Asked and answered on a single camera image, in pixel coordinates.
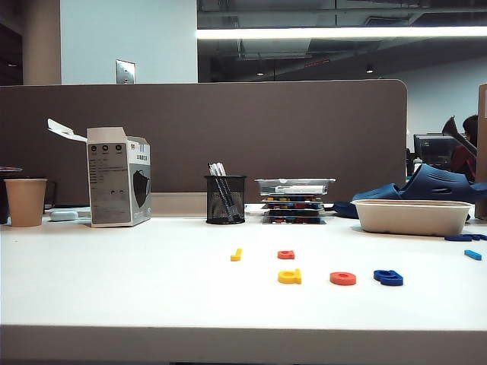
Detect yellow letter d magnet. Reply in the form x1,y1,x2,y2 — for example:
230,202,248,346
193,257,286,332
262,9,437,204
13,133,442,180
277,268,303,285

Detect orange letter o magnet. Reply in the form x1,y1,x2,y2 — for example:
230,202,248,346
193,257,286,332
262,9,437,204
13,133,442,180
329,271,358,287

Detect blue letter g magnet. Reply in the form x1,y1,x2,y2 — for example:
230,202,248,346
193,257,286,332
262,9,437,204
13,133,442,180
373,268,405,287

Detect black mesh pen holder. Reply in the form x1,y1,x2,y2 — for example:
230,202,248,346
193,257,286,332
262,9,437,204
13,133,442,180
204,174,248,225

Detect clear plastic tray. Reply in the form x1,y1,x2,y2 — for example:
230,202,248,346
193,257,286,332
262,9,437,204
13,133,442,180
253,177,337,198

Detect brown fabric desk partition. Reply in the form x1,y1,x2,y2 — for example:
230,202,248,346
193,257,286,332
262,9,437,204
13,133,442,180
0,78,409,205

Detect white black marker pen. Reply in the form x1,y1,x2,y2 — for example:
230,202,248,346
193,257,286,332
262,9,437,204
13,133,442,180
274,185,328,195

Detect navy blue foam slipper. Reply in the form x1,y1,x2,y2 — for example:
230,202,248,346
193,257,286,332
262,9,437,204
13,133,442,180
399,163,487,205
333,182,405,220

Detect white grey mask box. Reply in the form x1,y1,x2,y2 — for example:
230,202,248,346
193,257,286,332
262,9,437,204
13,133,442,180
46,118,152,228

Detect beige rectangular tray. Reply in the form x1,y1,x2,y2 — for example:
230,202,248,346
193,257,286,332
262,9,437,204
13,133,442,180
351,198,476,237

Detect white earbud case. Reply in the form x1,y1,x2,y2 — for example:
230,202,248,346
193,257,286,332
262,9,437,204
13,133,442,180
49,210,80,222

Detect black computer monitor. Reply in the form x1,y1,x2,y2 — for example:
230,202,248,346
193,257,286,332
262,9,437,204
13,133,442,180
413,133,460,170

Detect black office chair back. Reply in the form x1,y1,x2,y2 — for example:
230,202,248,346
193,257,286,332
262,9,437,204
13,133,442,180
442,116,479,157

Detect tan paper cup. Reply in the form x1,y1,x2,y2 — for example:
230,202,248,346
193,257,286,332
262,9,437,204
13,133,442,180
4,178,49,228

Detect seated person red top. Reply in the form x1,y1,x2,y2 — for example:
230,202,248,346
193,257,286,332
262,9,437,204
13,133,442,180
450,114,481,183

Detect beige partition base rail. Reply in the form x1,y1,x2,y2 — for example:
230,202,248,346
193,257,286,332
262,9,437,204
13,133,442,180
150,192,209,218

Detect silver wall plate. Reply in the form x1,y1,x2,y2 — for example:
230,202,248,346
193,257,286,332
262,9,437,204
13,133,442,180
116,59,137,84

